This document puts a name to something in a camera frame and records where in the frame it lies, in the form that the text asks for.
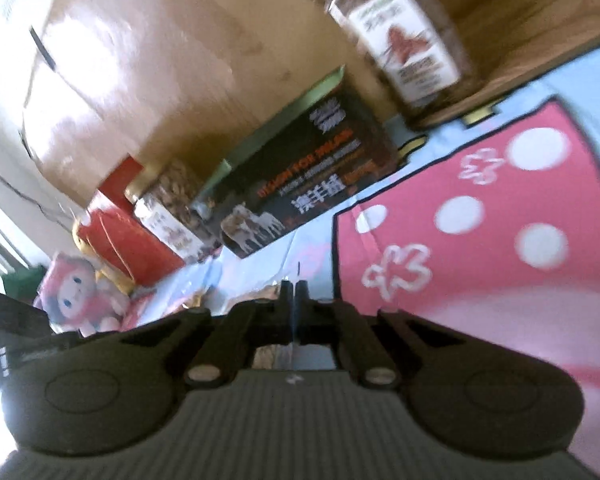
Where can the cartoon pig bed sheet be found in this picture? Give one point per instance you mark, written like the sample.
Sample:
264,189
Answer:
491,229

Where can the brown seat cushion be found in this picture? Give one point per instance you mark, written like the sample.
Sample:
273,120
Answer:
511,42

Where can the nut jar beside red box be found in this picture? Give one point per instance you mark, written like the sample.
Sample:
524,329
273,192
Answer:
161,196

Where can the nut jar on cushion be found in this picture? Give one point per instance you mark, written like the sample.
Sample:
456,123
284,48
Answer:
414,46

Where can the large brown cardboard sheet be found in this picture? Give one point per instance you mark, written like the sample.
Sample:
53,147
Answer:
158,79

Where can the yellow plush toy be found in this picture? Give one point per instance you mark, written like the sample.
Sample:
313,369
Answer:
122,282

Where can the pink white plush toy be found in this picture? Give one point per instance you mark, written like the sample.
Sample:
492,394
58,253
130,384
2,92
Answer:
76,300

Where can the black open cardboard box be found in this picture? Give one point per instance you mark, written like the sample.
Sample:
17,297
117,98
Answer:
314,154

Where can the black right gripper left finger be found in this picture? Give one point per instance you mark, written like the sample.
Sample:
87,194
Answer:
114,390

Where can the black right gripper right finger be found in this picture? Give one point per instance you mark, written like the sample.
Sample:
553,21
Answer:
480,398

